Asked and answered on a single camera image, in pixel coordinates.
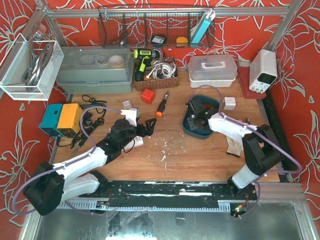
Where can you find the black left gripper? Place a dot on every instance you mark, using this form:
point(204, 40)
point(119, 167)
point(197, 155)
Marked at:
point(141, 129)

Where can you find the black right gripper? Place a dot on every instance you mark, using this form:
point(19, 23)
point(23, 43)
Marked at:
point(194, 120)

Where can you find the large red spring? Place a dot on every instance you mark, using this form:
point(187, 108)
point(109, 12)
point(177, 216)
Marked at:
point(207, 105)

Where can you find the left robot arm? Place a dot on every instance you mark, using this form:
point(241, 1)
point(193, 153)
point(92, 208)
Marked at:
point(52, 184)

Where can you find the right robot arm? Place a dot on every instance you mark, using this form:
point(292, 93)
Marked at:
point(260, 147)

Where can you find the teal plastic tray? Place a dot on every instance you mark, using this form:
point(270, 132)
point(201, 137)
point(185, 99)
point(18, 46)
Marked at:
point(201, 133)

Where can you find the orange black screwdriver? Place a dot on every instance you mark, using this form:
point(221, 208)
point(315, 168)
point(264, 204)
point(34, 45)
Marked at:
point(162, 105)

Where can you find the red cube block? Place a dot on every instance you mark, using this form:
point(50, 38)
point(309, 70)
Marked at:
point(148, 96)

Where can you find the white cube power adapter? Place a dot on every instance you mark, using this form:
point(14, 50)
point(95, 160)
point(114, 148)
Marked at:
point(229, 103)

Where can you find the wicker basket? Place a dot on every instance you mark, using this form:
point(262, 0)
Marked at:
point(160, 76)

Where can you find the white work glove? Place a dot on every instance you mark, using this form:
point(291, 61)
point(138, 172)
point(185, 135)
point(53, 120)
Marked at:
point(234, 148)

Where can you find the white translucent storage box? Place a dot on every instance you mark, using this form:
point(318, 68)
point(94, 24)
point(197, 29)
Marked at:
point(219, 71)

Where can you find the white bench power supply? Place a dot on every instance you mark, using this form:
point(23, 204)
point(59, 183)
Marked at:
point(263, 71)

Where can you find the yellow tape measure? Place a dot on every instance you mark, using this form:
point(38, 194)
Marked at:
point(181, 42)

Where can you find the yellow teal device box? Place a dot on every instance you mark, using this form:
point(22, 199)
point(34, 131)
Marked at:
point(61, 120)

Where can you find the grey plastic storage box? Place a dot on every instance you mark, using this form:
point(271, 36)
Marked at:
point(96, 70)

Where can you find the black tape measure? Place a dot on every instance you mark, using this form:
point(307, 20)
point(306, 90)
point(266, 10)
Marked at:
point(158, 41)

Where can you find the teal white book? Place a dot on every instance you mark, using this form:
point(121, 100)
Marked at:
point(199, 30)

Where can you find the clear acrylic bin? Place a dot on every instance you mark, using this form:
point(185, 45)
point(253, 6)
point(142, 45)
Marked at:
point(30, 70)

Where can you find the white peg base plate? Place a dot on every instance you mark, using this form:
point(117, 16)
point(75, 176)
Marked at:
point(136, 142)

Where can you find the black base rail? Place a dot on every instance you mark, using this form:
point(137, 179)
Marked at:
point(170, 194)

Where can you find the green black cordless drill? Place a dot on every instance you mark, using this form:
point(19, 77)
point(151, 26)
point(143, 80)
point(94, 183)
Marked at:
point(144, 57)

